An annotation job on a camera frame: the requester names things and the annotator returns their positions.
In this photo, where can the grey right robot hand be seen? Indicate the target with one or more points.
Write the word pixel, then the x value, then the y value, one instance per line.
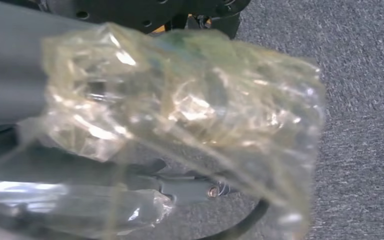
pixel 10 66

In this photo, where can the clear crumpled plastic wrap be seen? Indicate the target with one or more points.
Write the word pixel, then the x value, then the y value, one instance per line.
pixel 245 99

